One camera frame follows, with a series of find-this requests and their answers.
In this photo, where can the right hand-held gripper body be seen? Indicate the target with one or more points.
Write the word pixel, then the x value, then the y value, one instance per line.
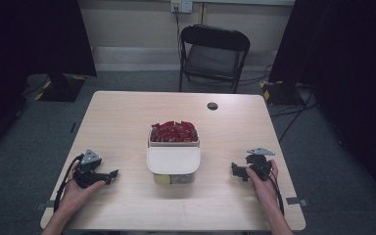
pixel 259 163

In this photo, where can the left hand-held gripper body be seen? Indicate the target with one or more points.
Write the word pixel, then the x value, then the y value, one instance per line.
pixel 86 176

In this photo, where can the clear plastic storage box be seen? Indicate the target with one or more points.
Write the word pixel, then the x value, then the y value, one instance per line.
pixel 189 178

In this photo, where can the white plate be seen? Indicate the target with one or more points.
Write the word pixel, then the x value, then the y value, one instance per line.
pixel 173 160

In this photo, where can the person's left hand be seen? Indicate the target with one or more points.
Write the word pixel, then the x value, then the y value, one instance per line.
pixel 75 196

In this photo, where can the person's right hand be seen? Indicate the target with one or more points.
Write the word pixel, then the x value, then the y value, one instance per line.
pixel 266 192

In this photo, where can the yellow-green packet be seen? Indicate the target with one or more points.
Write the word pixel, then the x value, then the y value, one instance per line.
pixel 161 179

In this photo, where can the pile of red packets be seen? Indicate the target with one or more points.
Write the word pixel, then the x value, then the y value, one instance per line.
pixel 174 132

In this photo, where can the black stand base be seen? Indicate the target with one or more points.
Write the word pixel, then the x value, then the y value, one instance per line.
pixel 280 93
pixel 62 88

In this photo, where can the black folding chair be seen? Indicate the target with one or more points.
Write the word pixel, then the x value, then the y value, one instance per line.
pixel 213 60

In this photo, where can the black curtain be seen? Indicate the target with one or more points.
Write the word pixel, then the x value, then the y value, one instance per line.
pixel 19 49
pixel 349 65

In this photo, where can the grey table edge bracket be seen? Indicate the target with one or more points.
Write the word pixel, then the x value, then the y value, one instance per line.
pixel 296 201
pixel 47 204

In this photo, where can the white wall outlet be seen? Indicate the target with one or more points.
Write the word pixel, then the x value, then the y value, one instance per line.
pixel 181 6

